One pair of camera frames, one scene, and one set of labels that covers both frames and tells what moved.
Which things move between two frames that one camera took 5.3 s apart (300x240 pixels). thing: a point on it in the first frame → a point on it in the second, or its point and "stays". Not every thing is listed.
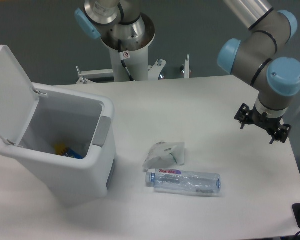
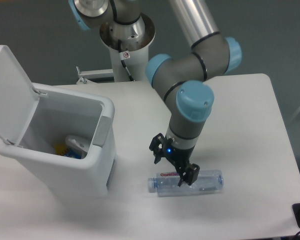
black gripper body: [270, 124] → [180, 157]
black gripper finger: [282, 134] → [189, 175]
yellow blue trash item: [60, 149] stays
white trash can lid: [13, 98] stays
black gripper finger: [242, 114] → [157, 145]
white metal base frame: [89, 76] stays
